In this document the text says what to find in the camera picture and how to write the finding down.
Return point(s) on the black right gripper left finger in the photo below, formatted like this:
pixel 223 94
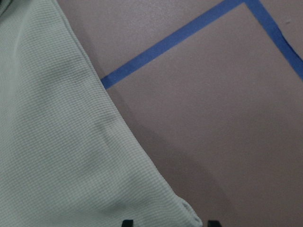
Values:
pixel 127 223

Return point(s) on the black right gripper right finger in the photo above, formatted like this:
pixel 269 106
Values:
pixel 213 223

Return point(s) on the olive green long-sleeve shirt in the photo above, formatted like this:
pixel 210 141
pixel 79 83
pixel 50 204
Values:
pixel 67 157

